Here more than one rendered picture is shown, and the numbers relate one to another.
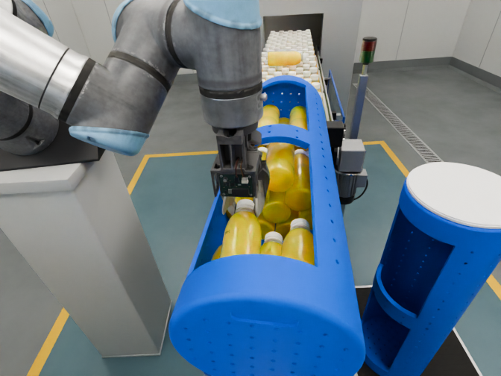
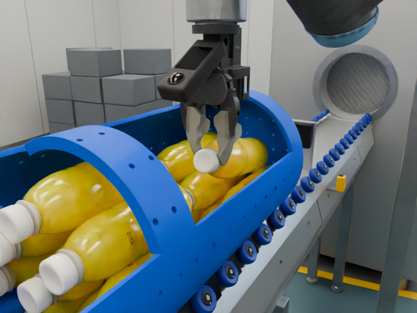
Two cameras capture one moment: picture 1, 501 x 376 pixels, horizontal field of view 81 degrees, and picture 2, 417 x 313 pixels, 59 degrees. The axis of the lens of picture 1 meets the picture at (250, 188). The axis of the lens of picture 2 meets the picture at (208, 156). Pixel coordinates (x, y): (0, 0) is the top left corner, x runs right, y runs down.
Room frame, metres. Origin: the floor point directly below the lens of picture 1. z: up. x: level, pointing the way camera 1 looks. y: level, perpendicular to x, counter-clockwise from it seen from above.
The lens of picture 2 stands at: (0.97, 0.22, 1.34)
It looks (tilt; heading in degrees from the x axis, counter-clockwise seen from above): 18 degrees down; 201
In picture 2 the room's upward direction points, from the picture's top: straight up
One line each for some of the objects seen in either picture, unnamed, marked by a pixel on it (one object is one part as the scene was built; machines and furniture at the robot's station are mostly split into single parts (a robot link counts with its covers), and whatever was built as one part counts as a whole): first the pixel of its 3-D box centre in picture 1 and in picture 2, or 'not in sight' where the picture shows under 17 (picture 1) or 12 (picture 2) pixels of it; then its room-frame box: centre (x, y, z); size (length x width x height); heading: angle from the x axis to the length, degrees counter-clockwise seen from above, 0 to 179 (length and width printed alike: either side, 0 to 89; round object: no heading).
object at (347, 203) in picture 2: not in sight; (342, 240); (-0.88, 0.26, 0.31); 0.06 x 0.06 x 0.63; 80
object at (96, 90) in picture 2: not in sight; (111, 102); (-2.53, -2.34, 0.59); 1.20 x 0.80 x 1.19; 88
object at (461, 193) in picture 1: (464, 191); not in sight; (0.60, -0.57, 1.03); 0.28 x 0.28 x 0.01
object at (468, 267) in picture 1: (417, 289); not in sight; (0.60, -0.57, 0.59); 0.28 x 0.28 x 0.88
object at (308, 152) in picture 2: not in sight; (296, 144); (-0.20, 0.07, 1.00); 0.10 x 0.04 x 0.15; 80
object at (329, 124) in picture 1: (332, 135); not in sight; (1.12, -0.37, 0.95); 0.10 x 0.07 x 0.10; 80
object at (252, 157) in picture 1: (236, 155); (218, 66); (0.42, 0.02, 1.30); 0.09 x 0.08 x 0.12; 170
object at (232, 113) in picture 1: (235, 104); (214, 9); (0.42, 0.01, 1.38); 0.10 x 0.09 x 0.05; 80
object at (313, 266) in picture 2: not in sight; (316, 232); (-0.90, 0.12, 0.31); 0.06 x 0.06 x 0.63; 80
